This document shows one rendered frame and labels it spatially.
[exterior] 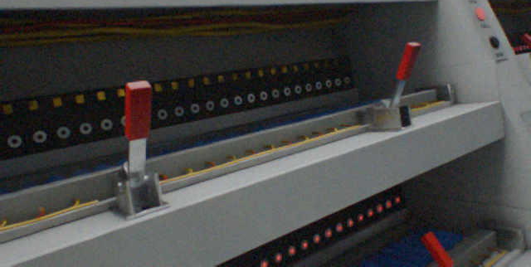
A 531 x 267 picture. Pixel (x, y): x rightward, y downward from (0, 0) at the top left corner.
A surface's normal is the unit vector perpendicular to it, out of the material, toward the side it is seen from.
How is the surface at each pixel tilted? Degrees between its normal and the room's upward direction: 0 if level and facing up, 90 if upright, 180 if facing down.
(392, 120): 90
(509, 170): 90
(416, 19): 90
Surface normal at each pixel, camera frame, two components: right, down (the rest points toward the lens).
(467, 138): 0.56, -0.04
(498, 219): -0.81, 0.18
